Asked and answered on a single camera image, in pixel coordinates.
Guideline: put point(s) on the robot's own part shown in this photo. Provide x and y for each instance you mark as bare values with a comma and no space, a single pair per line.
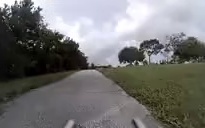
69,124
139,123

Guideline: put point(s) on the row of dark trees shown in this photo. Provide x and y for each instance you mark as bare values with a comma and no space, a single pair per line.
23,46

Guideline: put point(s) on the wide grass field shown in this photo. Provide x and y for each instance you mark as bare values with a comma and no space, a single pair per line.
176,86

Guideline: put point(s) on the cluster of trees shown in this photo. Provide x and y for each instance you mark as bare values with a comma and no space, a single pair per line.
193,50

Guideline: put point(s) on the tall thin-trunked tree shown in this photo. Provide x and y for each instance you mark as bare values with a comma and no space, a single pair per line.
151,46

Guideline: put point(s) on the round dark tree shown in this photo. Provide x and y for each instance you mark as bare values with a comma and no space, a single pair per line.
130,55

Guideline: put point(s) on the grass strip beside tree row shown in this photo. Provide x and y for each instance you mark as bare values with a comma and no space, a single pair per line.
16,88

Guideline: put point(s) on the grey concrete path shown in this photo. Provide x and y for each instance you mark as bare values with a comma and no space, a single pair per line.
86,96

